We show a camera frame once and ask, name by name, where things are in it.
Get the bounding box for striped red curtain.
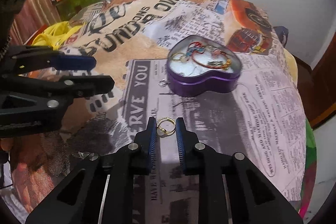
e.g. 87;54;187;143
10;0;60;45

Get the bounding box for blue pillow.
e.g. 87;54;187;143
274;26;289;47

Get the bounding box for gold ring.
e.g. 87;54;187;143
156;117;177;137

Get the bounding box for purple heart-shaped tin box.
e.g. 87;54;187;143
166;35;242;97

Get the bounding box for yellow cloth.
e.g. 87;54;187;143
31;21;82;50

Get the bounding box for newspaper print blanket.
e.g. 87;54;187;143
1;0;306;223

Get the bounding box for brown wooden door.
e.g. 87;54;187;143
295;38;336;129

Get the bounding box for red gold braided bracelet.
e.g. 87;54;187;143
190;41;233;71

